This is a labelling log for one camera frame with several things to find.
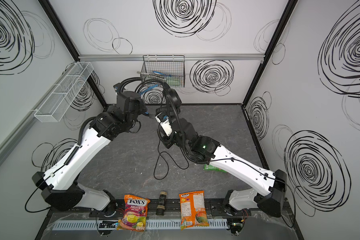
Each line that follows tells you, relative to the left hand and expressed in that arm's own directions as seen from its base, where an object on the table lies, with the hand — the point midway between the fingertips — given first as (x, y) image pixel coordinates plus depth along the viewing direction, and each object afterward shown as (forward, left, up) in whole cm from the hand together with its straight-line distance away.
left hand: (140, 100), depth 67 cm
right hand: (-11, -9, -6) cm, 16 cm away
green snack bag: (-16, -35, -38) cm, 54 cm away
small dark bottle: (-36, -10, -36) cm, 52 cm away
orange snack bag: (-39, -26, -37) cm, 59 cm away
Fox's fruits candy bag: (-41, +1, -34) cm, 54 cm away
